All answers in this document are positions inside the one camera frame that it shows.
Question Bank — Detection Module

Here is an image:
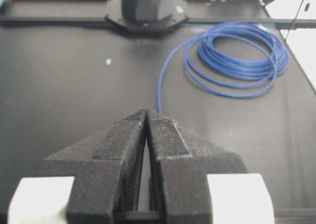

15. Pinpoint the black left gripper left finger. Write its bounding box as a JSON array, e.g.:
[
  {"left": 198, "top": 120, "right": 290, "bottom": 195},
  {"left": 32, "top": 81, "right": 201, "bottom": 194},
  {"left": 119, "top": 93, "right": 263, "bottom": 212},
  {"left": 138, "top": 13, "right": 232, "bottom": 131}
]
[{"left": 36, "top": 109, "right": 146, "bottom": 224}]

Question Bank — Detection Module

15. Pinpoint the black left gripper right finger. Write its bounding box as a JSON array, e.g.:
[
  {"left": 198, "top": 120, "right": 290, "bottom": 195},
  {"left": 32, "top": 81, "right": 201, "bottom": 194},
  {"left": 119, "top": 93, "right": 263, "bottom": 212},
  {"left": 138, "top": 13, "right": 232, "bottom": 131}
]
[{"left": 146, "top": 109, "right": 247, "bottom": 224}]

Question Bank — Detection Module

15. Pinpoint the blue LAN cable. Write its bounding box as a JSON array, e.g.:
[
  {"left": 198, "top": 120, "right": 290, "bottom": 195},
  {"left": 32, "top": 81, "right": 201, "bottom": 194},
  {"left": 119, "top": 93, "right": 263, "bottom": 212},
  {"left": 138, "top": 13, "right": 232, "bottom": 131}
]
[{"left": 157, "top": 21, "right": 290, "bottom": 115}]

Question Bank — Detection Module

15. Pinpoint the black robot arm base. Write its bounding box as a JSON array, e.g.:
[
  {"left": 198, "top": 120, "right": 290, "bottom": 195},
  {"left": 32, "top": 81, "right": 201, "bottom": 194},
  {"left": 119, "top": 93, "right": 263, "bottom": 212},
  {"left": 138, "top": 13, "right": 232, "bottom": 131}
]
[{"left": 105, "top": 0, "right": 188, "bottom": 34}]

